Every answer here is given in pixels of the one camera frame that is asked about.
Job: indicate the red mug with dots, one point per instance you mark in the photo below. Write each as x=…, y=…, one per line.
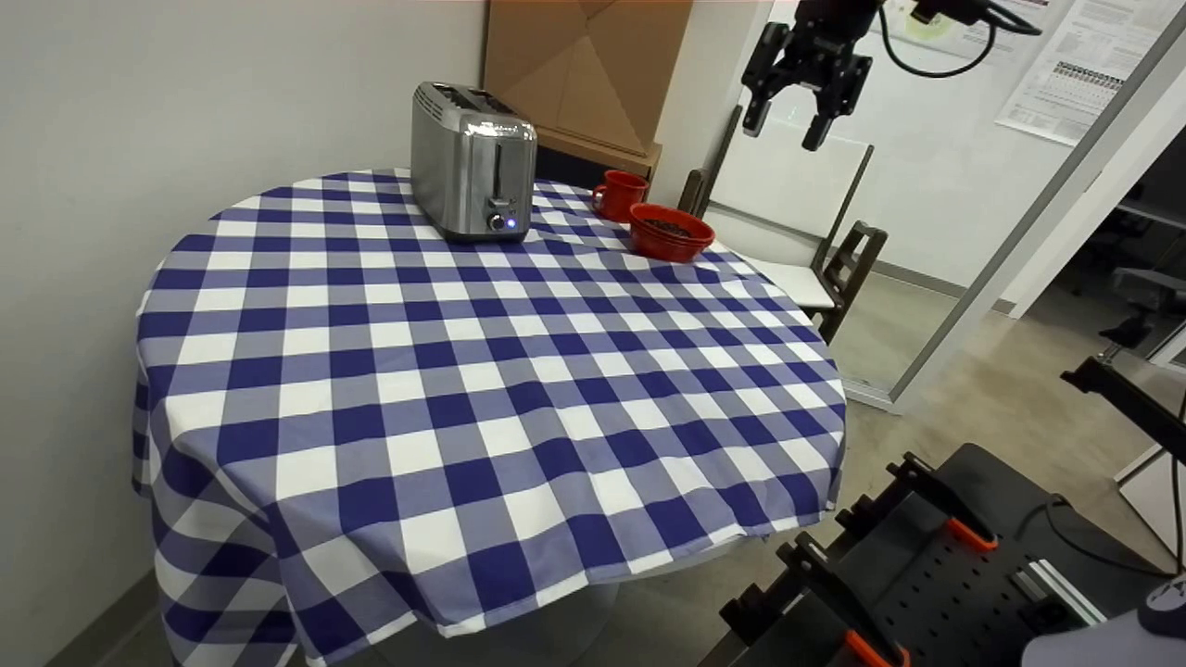
x=617, y=195

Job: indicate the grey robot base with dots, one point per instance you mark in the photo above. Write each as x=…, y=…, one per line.
x=1115, y=636

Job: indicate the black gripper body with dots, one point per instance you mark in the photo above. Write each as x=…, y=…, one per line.
x=825, y=38

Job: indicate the printed paper poster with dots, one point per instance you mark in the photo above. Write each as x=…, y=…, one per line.
x=1089, y=67

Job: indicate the aluminium frame post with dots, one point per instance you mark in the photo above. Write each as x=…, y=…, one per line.
x=1038, y=209

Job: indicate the red bowl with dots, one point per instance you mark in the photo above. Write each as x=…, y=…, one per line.
x=671, y=230

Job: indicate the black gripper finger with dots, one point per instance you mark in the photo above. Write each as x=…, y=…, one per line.
x=757, y=92
x=830, y=114

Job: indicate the tall cardboard box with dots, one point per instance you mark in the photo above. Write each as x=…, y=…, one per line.
x=581, y=67

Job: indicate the cardboard box with dark band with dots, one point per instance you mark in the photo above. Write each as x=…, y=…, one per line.
x=600, y=156

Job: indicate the blue white checkered tablecloth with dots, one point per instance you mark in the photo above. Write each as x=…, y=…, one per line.
x=493, y=393

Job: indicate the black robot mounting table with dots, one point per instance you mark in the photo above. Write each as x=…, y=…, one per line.
x=965, y=579

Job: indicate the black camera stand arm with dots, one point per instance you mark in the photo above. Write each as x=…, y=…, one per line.
x=1131, y=393

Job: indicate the grey office chair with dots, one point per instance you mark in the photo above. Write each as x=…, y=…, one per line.
x=1145, y=302

